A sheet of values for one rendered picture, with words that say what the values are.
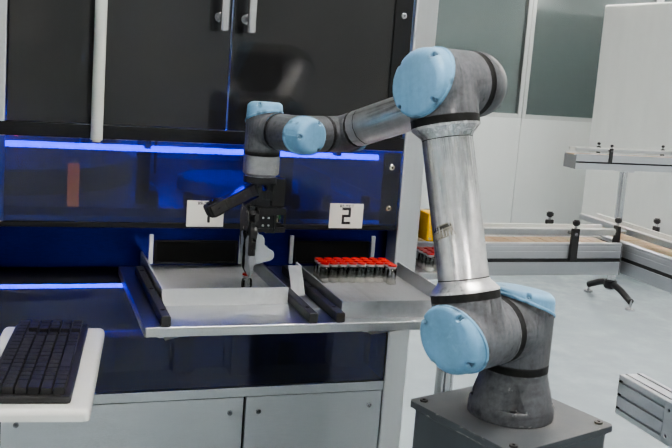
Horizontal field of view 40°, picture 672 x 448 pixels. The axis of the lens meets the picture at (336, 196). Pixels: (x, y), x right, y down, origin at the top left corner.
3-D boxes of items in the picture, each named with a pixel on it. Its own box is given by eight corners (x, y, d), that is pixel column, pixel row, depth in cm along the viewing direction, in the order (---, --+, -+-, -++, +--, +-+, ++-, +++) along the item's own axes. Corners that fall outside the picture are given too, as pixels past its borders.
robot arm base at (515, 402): (571, 419, 162) (577, 365, 161) (512, 435, 153) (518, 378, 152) (508, 391, 174) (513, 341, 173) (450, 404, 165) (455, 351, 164)
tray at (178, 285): (140, 265, 214) (140, 251, 213) (249, 265, 222) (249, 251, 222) (161, 306, 182) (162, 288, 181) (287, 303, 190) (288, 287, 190)
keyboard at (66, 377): (16, 329, 185) (16, 317, 184) (88, 330, 187) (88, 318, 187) (-21, 404, 146) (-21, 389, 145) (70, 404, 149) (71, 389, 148)
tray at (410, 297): (294, 276, 214) (295, 262, 214) (397, 276, 223) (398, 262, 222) (341, 318, 183) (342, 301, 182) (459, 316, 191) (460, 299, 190)
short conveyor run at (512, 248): (399, 278, 237) (404, 218, 235) (377, 264, 252) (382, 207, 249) (622, 276, 260) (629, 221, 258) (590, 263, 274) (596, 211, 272)
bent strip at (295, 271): (286, 291, 200) (288, 265, 199) (299, 291, 201) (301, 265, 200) (305, 309, 187) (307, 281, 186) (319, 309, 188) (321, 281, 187)
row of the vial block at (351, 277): (317, 280, 211) (318, 261, 210) (389, 280, 217) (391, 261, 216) (320, 283, 209) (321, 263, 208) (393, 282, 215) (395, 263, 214)
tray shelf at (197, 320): (117, 273, 212) (118, 266, 212) (396, 272, 235) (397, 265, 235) (144, 337, 167) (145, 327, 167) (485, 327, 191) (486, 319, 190)
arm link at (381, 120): (528, 46, 163) (343, 112, 199) (490, 42, 156) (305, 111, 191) (539, 109, 162) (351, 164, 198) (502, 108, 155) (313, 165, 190)
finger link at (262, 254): (274, 279, 192) (276, 235, 191) (247, 279, 190) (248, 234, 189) (270, 276, 195) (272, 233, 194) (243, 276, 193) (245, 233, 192)
